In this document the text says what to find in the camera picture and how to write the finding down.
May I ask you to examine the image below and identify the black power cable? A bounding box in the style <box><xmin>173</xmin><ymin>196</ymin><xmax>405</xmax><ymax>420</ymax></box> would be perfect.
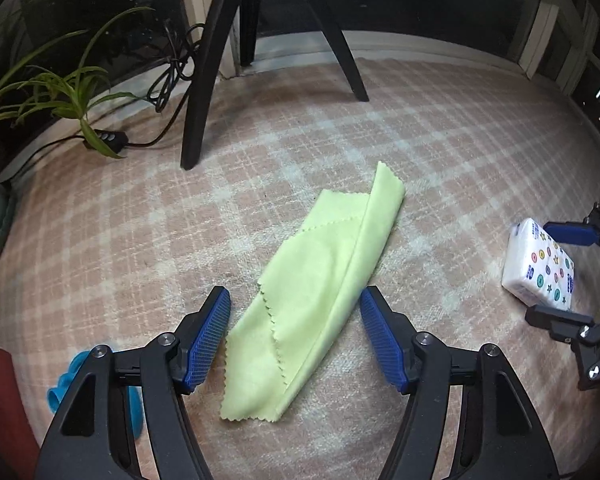
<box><xmin>0</xmin><ymin>19</ymin><xmax>207</xmax><ymax>181</ymax></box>

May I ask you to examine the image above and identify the small spider plant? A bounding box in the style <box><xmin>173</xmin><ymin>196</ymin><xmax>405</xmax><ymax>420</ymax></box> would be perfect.
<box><xmin>0</xmin><ymin>6</ymin><xmax>152</xmax><ymax>159</ymax></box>

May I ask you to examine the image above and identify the Vinda tissue pack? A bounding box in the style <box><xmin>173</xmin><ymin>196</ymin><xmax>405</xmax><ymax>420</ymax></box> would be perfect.
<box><xmin>501</xmin><ymin>218</ymin><xmax>574</xmax><ymax>311</ymax></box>

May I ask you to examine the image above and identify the dark red box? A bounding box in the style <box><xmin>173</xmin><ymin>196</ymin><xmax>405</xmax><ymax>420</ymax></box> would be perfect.
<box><xmin>0</xmin><ymin>348</ymin><xmax>40</xmax><ymax>479</ymax></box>

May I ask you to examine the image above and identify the yellow-green microfiber cloth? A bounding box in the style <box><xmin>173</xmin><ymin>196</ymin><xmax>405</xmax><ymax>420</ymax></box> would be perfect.
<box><xmin>220</xmin><ymin>162</ymin><xmax>405</xmax><ymax>422</ymax></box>

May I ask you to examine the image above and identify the black tripod stand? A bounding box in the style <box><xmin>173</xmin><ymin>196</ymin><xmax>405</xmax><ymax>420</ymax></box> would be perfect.
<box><xmin>181</xmin><ymin>0</ymin><xmax>370</xmax><ymax>170</ymax></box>

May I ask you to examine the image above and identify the blue soft object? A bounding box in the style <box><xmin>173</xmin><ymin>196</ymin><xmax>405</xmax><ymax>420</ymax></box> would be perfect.
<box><xmin>46</xmin><ymin>343</ymin><xmax>144</xmax><ymax>441</ymax></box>

